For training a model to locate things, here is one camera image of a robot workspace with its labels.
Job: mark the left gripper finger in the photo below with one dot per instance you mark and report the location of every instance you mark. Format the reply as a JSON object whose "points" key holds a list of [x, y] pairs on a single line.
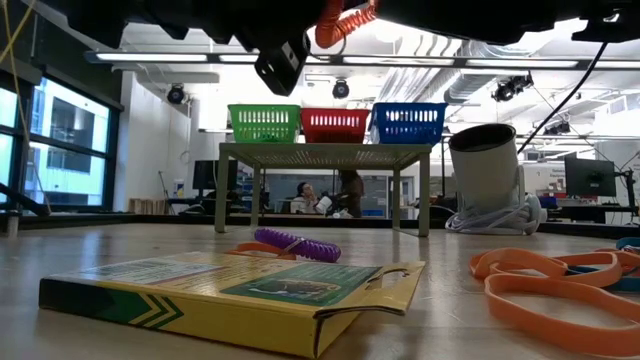
{"points": [[282, 67]]}

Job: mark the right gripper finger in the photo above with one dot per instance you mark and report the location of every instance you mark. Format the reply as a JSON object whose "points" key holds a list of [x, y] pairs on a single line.
{"points": [[450, 17]]}

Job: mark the yellow Crayola crayon box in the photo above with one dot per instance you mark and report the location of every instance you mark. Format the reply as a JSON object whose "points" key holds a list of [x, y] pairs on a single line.
{"points": [[200, 300]]}

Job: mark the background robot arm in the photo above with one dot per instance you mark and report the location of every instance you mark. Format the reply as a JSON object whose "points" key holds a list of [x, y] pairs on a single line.
{"points": [[325, 204]]}

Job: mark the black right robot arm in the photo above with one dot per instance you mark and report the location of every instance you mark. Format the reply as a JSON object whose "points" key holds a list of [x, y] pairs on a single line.
{"points": [[615, 30]]}

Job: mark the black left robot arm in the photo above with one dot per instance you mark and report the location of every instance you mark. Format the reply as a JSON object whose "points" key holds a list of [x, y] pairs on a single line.
{"points": [[90, 15]]}

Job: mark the background office desk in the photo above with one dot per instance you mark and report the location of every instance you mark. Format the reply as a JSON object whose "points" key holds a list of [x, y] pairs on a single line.
{"points": [[590, 212]]}

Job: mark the green plastic basket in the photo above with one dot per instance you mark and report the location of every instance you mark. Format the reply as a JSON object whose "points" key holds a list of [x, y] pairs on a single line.
{"points": [[262, 125]]}

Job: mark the black ceiling spotlight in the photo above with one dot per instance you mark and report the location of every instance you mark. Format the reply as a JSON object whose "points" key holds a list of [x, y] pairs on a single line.
{"points": [[341, 89], [515, 86], [176, 94], [557, 127]]}

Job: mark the red plastic basket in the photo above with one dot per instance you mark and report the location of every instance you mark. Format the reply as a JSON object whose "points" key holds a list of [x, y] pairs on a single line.
{"points": [[335, 125]]}

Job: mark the ceiling light strip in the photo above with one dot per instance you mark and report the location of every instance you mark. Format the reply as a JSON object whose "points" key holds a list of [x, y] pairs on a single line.
{"points": [[150, 57]]}

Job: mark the pale green perforated metal shelf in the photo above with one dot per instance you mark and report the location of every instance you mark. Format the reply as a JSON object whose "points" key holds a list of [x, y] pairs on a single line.
{"points": [[325, 155]]}

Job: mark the blue plastic basket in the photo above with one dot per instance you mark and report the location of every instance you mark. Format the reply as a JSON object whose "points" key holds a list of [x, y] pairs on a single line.
{"points": [[407, 125]]}

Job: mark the black computer monitor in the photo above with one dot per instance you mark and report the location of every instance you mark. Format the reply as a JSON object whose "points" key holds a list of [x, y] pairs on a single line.
{"points": [[590, 177], [205, 175]]}

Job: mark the person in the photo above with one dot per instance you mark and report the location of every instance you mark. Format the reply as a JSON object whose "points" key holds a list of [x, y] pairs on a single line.
{"points": [[302, 200], [352, 192]]}

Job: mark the white bottle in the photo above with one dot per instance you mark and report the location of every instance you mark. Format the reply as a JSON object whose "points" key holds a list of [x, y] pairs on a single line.
{"points": [[178, 189]]}

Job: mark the white cylinder with black top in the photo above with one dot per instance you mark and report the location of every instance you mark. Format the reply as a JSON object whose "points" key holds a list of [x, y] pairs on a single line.
{"points": [[485, 175]]}

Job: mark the wooden crate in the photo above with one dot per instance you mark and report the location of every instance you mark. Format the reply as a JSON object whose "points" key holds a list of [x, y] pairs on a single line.
{"points": [[147, 206]]}

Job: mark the large window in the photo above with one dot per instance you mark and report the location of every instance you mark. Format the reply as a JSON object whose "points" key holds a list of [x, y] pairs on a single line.
{"points": [[70, 170]]}

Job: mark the blue rubber band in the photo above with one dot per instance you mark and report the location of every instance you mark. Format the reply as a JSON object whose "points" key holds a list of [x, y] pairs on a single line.
{"points": [[625, 285], [630, 242]]}

